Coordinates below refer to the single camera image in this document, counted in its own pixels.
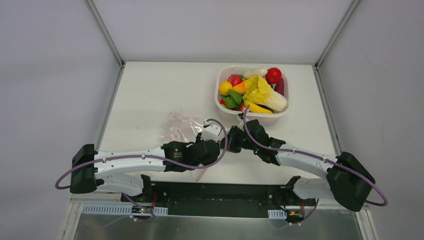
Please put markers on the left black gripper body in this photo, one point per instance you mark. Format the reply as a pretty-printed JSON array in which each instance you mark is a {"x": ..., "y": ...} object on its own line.
[{"x": 201, "y": 143}]

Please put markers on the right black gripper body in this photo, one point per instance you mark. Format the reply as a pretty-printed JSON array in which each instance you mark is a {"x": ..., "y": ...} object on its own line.
[{"x": 234, "y": 141}]

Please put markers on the clear zip top bag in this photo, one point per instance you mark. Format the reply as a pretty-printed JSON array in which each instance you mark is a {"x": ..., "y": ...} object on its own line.
[{"x": 181, "y": 128}]

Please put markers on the yellow toy cabbage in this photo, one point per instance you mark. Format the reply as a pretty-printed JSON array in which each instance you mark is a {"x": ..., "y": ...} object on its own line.
[{"x": 258, "y": 91}]

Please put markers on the white toy radish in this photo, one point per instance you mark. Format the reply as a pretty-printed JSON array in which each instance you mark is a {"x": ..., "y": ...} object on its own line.
[{"x": 259, "y": 71}]

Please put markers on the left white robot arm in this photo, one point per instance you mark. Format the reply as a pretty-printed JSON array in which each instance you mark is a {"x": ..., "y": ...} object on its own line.
[{"x": 114, "y": 172}]

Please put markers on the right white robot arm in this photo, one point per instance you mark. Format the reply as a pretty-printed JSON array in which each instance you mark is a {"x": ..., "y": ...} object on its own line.
[{"x": 341, "y": 178}]

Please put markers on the white plastic basket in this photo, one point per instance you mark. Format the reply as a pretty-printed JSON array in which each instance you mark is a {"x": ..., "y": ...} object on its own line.
[{"x": 265, "y": 119}]

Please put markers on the yellow toy banana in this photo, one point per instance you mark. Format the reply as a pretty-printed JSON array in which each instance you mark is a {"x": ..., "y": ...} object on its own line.
[{"x": 255, "y": 108}]

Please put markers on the green toy leaf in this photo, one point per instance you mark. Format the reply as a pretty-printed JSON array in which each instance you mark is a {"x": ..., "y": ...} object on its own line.
[{"x": 232, "y": 101}]

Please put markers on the orange toy mango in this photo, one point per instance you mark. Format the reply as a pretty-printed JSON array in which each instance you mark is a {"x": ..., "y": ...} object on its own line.
[{"x": 239, "y": 88}]

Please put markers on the yellow toy lemon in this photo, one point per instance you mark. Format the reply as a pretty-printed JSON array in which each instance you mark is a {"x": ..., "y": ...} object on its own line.
[{"x": 224, "y": 88}]

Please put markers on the red toy apple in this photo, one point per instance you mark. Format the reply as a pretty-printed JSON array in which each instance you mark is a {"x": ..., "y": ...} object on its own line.
[{"x": 235, "y": 79}]

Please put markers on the purple toy sweet potato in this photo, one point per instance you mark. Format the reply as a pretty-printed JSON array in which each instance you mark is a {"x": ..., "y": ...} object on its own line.
[{"x": 280, "y": 87}]

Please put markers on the red toy tomato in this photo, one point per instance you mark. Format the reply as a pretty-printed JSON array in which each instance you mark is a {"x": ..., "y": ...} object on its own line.
[{"x": 273, "y": 76}]

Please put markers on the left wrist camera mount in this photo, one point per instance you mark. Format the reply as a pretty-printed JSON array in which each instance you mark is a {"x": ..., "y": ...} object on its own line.
[{"x": 211, "y": 132}]

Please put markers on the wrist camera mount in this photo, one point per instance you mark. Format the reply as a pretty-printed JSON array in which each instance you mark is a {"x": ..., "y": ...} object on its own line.
[
  {"x": 211, "y": 132},
  {"x": 242, "y": 121}
]

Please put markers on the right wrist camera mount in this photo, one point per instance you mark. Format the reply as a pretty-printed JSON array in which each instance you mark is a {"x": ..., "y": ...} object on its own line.
[{"x": 242, "y": 121}]

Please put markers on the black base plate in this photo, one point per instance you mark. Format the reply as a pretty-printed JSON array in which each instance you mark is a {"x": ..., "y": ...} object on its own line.
[{"x": 220, "y": 200}]

